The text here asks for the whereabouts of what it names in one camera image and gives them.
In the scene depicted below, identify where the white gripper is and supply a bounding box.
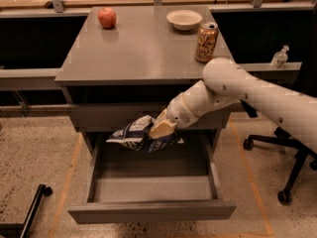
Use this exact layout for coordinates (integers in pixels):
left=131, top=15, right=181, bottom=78
left=149, top=94, right=198, bottom=139

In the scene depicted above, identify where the blue chip bag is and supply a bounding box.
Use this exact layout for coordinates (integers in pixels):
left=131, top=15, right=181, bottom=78
left=106, top=115, right=184, bottom=153

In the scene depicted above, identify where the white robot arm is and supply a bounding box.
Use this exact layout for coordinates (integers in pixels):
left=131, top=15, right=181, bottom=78
left=150, top=58, right=317, bottom=152

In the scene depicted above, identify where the open grey middle drawer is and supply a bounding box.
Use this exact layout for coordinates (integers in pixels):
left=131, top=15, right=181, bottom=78
left=68, top=130, right=236, bottom=224

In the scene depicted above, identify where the grey drawer cabinet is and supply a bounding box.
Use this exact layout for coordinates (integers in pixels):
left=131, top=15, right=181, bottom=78
left=54, top=5, right=243, bottom=154

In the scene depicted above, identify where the closed grey top drawer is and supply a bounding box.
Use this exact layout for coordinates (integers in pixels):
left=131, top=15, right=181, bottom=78
left=70, top=102, right=231, bottom=132

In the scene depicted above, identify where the gold soda can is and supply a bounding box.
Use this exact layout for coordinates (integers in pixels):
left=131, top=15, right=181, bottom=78
left=195, top=22, right=219, bottom=62

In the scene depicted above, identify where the white bowl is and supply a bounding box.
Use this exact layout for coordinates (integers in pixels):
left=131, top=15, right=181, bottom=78
left=166, top=10, right=202, bottom=31

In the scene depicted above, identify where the red apple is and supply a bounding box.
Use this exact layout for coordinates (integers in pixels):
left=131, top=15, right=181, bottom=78
left=97, top=7, right=117, bottom=29

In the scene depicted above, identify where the clear sanitizer bottle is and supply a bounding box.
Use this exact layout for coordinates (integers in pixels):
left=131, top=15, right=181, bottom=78
left=270, top=46, right=289, bottom=69

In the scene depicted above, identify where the black wheeled stand leg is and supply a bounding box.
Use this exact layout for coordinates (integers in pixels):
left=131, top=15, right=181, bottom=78
left=0, top=183, right=53, bottom=238

